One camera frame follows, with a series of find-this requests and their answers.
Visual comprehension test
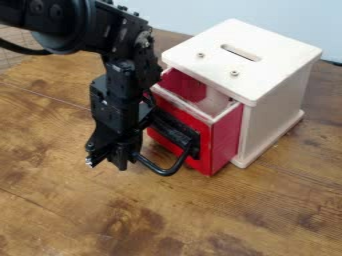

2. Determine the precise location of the black metal drawer handle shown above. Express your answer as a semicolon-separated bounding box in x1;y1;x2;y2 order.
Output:
138;108;200;177

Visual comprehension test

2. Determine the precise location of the red drawer front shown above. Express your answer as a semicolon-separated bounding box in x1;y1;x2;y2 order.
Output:
144;68;246;177

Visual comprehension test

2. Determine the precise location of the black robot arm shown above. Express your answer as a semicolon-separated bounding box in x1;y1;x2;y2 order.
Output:
0;0;162;171

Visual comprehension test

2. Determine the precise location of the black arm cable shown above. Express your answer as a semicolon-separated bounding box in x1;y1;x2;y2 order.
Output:
0;37;54;57

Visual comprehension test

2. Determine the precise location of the white wooden box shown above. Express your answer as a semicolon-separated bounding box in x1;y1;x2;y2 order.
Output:
162;19;322;168

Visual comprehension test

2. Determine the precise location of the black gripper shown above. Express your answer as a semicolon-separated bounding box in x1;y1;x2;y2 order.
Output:
86;75;152;171

